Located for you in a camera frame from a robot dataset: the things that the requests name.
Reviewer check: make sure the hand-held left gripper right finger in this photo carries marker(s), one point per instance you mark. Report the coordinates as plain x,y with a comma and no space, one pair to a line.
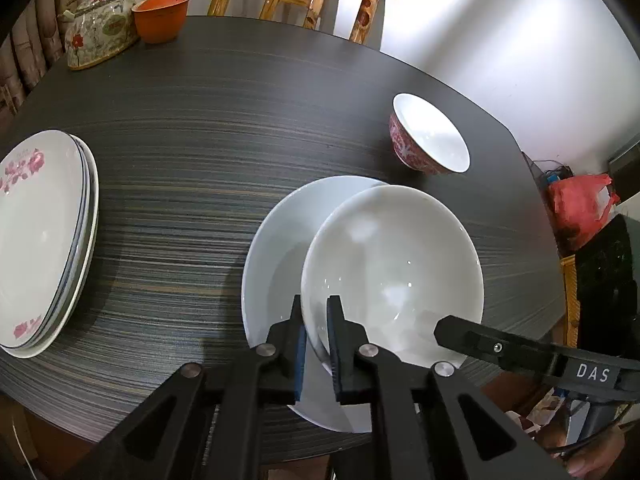
336,355

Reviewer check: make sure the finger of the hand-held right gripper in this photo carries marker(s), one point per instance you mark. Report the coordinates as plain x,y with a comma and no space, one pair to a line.
490,347

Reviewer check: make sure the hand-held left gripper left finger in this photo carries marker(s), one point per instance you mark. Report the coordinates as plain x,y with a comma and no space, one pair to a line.
300,360

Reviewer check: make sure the large pale blue bowl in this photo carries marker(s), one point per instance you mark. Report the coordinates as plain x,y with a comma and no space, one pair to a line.
272,270

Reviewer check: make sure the medium white rose bowl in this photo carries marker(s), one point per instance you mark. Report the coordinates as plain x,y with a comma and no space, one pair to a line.
390,270

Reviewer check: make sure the large white pink-flower plate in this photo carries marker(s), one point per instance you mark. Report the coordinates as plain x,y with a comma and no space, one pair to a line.
30,353

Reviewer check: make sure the small blue-rimmed floral plate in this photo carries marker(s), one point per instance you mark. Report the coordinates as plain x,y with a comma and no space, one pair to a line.
35,240

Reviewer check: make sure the person's right hand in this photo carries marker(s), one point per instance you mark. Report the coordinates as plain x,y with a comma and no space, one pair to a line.
597,462

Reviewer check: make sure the black bag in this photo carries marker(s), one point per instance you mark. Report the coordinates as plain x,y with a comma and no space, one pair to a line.
607,285

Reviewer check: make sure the red plastic bag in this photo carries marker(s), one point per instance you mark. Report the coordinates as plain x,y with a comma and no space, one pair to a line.
580,210

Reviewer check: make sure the grey box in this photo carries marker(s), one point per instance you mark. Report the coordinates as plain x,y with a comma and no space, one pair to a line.
625,172

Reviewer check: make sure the small pink patterned bowl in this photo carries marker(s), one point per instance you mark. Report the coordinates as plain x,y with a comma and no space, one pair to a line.
432,132

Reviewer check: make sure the orange lidded cup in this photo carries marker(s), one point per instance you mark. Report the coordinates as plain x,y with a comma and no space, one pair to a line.
160,22

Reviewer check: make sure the floral ceramic teapot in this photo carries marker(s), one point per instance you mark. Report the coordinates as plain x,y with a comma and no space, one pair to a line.
95,35

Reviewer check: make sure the beige patterned curtain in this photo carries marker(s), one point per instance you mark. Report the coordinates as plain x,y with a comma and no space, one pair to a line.
25,60

